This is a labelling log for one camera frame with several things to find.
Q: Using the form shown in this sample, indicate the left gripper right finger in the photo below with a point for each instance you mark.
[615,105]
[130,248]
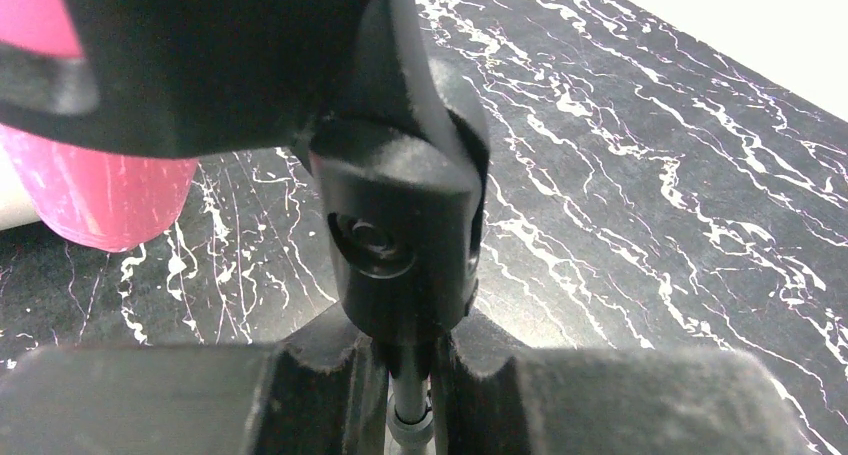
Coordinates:
[497,400]

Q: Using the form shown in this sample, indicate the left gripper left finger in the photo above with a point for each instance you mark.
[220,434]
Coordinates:
[226,399]

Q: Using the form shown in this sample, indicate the pink microphone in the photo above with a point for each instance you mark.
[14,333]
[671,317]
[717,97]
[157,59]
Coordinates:
[105,201]

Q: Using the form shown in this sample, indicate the black round-base mic stand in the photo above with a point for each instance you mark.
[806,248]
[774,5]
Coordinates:
[396,144]

